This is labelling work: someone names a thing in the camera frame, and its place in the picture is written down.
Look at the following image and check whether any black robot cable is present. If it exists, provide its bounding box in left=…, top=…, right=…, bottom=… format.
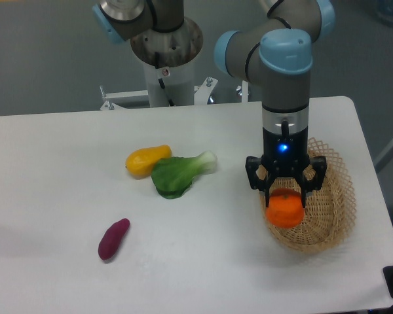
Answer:
left=154, top=51, right=176, bottom=107

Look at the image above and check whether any purple sweet potato toy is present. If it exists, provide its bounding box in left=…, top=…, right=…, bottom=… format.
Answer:
left=98, top=218, right=130, bottom=261

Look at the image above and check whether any yellow papaya toy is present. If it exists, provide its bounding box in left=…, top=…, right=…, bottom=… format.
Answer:
left=125, top=145, right=172, bottom=179

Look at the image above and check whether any woven wicker basket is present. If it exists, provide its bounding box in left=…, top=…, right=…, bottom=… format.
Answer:
left=265, top=137, right=356, bottom=253

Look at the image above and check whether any green bok choy toy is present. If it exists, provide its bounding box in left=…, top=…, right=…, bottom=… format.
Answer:
left=151, top=150, right=217, bottom=199

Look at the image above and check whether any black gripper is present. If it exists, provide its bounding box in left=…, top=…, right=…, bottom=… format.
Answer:
left=245, top=127, right=327, bottom=208

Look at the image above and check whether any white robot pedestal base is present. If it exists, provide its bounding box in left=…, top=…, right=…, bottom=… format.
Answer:
left=100, top=64, right=219, bottom=111

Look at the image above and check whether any orange fruit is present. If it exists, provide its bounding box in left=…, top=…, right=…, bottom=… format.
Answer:
left=265, top=188, right=305, bottom=228

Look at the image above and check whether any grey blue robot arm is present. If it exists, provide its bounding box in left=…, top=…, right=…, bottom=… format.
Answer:
left=92, top=1, right=335, bottom=197

